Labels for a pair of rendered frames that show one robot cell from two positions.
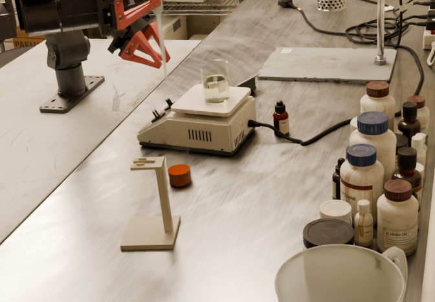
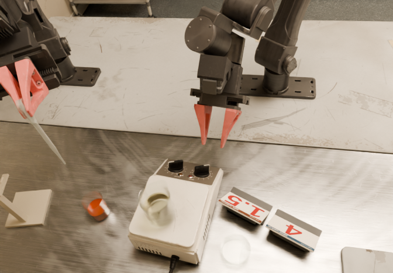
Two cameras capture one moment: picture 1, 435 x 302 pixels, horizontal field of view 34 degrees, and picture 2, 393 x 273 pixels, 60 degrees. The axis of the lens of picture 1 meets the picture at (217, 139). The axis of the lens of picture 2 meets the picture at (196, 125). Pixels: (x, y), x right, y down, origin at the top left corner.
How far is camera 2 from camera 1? 131 cm
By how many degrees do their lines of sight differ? 68
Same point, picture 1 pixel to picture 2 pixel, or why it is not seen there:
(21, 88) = not seen: hidden behind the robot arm
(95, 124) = (213, 121)
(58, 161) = (150, 118)
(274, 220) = not seen: outside the picture
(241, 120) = (152, 246)
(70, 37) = (270, 49)
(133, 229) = (32, 195)
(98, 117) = not seen: hidden behind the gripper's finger
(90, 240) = (34, 172)
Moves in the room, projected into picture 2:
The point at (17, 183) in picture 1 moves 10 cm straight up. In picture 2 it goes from (120, 106) to (109, 79)
